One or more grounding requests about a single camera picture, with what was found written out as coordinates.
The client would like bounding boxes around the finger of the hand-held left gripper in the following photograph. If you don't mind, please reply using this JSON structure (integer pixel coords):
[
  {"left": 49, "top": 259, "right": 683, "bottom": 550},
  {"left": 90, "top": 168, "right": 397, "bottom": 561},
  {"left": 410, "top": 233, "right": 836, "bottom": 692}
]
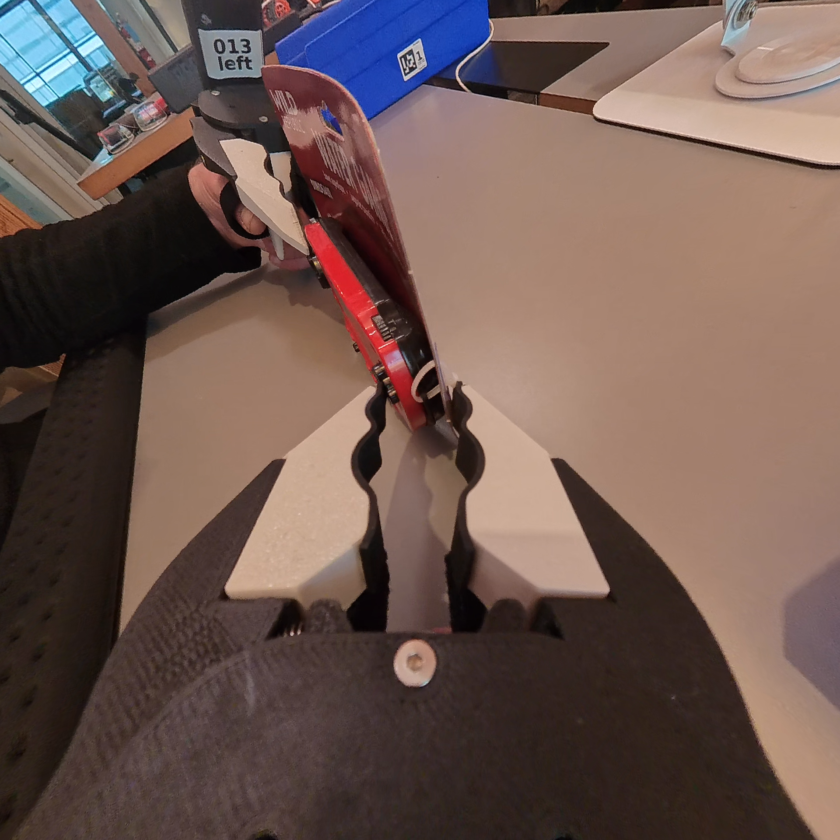
[
  {"left": 266, "top": 150, "right": 311, "bottom": 214},
  {"left": 220, "top": 138, "right": 312, "bottom": 257}
]

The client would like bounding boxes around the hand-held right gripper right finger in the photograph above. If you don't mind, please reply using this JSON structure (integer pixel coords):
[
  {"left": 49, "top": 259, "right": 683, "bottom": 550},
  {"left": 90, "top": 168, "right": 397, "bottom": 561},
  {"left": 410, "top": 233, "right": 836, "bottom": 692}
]
[{"left": 445, "top": 384, "right": 611, "bottom": 634}]

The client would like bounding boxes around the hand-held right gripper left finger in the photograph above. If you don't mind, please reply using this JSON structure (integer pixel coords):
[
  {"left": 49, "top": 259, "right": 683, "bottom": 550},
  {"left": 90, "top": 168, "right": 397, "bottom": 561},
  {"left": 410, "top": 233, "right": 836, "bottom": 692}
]
[{"left": 224, "top": 384, "right": 393, "bottom": 634}]

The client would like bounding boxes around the red handheld toy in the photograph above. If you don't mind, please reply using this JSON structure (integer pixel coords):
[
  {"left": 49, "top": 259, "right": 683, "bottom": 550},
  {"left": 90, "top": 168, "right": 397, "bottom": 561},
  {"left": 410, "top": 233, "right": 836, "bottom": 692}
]
[{"left": 261, "top": 64, "right": 465, "bottom": 452}]

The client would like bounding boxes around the person's left forearm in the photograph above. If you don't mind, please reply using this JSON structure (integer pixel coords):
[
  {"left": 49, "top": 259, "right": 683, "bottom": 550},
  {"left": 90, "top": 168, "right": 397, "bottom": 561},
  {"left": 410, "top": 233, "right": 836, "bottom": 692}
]
[{"left": 0, "top": 167, "right": 261, "bottom": 373}]

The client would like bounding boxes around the person's left hand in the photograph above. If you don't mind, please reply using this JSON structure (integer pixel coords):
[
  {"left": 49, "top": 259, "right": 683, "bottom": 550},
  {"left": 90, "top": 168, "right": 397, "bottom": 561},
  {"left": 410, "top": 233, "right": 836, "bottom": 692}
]
[{"left": 187, "top": 163, "right": 311, "bottom": 272}]

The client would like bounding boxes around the black storage crate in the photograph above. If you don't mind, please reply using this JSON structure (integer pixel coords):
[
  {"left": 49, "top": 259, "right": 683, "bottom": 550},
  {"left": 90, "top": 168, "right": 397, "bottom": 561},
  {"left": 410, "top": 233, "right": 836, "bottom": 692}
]
[{"left": 147, "top": 56, "right": 199, "bottom": 114}]

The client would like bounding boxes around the blue plastic bin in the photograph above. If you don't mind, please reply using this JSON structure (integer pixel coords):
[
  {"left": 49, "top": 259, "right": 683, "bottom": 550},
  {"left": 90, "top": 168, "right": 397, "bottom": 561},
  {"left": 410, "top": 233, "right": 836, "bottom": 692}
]
[{"left": 274, "top": 18, "right": 317, "bottom": 68}]

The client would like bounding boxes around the blue bin with tag sticker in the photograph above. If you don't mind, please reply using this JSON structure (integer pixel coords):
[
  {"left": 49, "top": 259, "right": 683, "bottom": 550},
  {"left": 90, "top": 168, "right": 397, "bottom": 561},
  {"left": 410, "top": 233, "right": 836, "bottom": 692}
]
[{"left": 305, "top": 0, "right": 494, "bottom": 123}]

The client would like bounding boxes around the black desk mat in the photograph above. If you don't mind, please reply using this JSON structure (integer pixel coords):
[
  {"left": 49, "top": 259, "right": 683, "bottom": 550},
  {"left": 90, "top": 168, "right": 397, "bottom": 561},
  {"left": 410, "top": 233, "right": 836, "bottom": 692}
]
[{"left": 433, "top": 41, "right": 611, "bottom": 101}]

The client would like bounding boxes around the white cable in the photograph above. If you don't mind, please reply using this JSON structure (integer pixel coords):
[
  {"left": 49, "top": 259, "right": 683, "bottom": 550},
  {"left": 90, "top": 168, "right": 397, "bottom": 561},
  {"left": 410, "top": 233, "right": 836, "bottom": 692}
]
[{"left": 455, "top": 18, "right": 495, "bottom": 94}]

